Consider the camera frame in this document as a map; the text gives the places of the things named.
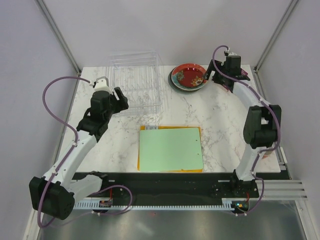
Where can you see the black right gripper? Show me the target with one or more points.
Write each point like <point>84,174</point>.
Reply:
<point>211,67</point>

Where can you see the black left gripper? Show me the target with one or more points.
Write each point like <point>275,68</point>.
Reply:
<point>121,104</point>

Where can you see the small dark red plate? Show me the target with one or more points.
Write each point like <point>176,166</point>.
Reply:
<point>190,77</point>

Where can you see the red and teal plate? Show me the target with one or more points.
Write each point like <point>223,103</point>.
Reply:
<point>189,65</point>

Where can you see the grey-green plate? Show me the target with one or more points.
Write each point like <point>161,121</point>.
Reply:
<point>172,85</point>

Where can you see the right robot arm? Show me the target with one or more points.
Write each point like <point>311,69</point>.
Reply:
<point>261,131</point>

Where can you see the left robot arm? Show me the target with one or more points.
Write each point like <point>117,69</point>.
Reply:
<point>54,194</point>

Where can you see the purple book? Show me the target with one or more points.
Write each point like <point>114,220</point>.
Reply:
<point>243,73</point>

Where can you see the orange folder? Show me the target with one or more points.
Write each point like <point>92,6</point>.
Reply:
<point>142,160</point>

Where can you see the light green cutting board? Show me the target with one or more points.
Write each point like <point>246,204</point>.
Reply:
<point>170,149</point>

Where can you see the orange plastic cup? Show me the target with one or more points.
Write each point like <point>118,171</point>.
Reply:
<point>266,154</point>

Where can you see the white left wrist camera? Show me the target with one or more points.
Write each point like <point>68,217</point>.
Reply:
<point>101,84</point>

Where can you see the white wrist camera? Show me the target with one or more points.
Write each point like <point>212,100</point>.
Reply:
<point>101,84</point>
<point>229,53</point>

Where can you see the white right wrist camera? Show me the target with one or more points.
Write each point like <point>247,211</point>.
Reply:
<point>229,53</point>

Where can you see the white wire dish rack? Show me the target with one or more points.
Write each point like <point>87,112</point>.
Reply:
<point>138,75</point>

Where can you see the left aluminium frame post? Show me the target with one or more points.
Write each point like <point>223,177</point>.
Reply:
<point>58,34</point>

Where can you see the aluminium frame post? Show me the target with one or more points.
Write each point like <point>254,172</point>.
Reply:
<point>58,34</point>
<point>276,33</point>

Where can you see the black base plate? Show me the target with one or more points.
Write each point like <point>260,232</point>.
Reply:
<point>171,188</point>

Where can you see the right aluminium frame post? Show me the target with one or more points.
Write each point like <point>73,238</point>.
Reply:
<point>276,33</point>

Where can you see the white cable duct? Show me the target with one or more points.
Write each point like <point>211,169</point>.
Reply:
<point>103,204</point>

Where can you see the aluminium front rail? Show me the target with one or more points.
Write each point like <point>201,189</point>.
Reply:
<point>283,190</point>

